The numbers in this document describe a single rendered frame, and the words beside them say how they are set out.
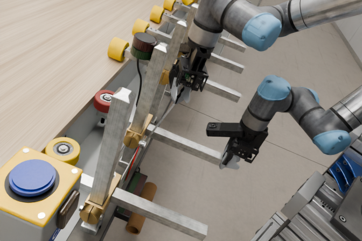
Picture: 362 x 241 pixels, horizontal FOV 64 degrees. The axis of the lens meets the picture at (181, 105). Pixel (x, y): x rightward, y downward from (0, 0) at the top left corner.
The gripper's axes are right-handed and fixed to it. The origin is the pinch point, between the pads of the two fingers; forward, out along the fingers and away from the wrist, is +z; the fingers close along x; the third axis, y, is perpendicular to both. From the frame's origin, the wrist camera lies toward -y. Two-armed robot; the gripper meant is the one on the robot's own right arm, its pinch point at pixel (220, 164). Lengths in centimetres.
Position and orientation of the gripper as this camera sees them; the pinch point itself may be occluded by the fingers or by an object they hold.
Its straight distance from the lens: 98.5
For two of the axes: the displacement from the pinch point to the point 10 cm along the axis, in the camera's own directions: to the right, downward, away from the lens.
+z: -3.0, 7.6, 5.7
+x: 2.3, -5.3, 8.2
